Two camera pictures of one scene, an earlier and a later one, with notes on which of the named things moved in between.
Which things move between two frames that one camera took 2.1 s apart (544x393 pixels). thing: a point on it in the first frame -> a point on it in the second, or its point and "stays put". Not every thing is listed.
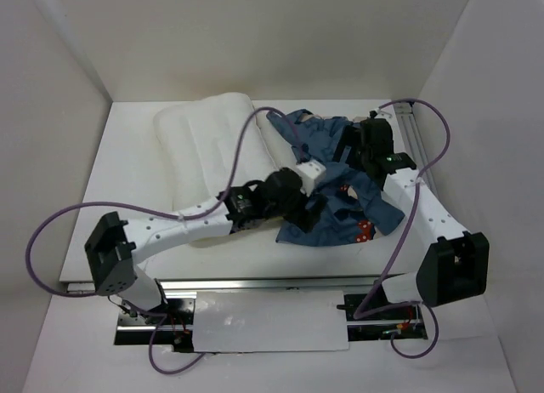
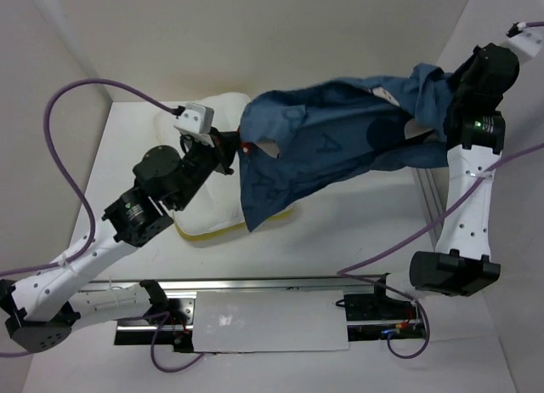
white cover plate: (269, 321) stays put
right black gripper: (349, 137) -> (456, 78)
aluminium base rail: (172, 321) stays put
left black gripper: (301, 216) -> (227, 143)
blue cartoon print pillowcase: (358, 204) -> (300, 139)
